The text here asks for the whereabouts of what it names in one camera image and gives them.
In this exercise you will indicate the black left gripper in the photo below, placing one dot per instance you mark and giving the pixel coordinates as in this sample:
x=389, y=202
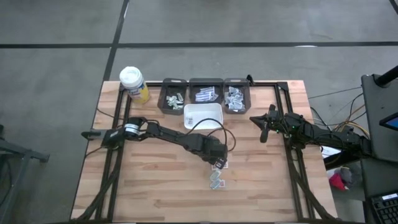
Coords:
x=214, y=150

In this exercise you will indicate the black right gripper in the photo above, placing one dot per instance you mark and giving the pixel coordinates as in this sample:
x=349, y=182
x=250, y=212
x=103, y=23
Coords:
x=276, y=123

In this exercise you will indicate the white plastic bin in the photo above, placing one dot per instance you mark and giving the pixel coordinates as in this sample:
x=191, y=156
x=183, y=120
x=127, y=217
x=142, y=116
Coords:
x=205, y=112

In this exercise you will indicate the blue striped white packet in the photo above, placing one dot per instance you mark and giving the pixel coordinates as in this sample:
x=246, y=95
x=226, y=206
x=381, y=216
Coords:
x=202, y=99
x=209, y=91

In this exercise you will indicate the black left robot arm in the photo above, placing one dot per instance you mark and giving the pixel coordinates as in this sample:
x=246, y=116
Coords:
x=174, y=135

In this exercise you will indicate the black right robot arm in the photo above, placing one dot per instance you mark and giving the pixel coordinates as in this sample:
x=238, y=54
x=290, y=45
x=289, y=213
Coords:
x=326, y=137

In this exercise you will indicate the translucent grey plastic bin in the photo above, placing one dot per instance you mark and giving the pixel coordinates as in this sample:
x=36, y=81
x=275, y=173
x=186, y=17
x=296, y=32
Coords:
x=247, y=85
x=163, y=90
x=199, y=83

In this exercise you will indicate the white paper sheet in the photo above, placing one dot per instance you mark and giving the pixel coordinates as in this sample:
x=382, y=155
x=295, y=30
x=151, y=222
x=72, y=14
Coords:
x=329, y=152

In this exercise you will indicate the red cloth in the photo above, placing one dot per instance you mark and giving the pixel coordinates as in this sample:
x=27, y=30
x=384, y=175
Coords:
x=338, y=183

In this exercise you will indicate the grey soft object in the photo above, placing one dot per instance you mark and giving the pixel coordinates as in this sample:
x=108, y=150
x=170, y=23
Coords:
x=347, y=175

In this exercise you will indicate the yellow Lysol wipes canister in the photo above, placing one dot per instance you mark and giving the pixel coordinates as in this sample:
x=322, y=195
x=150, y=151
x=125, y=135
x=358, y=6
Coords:
x=135, y=85

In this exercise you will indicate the grey side table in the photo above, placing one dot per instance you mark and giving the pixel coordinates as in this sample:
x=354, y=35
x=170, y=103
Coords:
x=382, y=102

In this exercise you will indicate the blue screen tablet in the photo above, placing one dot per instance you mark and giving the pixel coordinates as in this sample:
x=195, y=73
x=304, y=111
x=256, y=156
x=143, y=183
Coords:
x=391, y=122

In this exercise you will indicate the black pole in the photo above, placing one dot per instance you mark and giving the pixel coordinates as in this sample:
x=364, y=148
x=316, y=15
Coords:
x=387, y=76

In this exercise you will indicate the black keyboard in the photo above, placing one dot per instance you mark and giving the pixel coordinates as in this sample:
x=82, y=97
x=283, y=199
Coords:
x=385, y=210

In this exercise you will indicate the grey metal stand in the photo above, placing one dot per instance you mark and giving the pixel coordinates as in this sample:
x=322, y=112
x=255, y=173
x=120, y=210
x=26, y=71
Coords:
x=18, y=152

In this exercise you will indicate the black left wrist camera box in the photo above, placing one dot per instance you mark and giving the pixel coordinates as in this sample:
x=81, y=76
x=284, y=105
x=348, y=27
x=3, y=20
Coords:
x=220, y=162

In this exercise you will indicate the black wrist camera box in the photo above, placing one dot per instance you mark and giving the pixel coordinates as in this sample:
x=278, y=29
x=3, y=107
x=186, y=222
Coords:
x=220, y=162
x=273, y=109

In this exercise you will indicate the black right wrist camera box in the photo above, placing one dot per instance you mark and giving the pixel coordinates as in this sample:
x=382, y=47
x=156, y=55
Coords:
x=273, y=109

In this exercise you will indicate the black frame knob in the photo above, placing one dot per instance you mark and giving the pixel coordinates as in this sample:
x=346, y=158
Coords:
x=249, y=79

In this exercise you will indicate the black metal table frame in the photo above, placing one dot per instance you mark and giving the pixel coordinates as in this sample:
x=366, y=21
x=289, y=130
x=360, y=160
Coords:
x=119, y=102

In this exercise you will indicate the dark grey metal bracket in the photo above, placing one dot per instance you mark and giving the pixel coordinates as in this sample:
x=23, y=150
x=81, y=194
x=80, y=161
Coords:
x=90, y=134

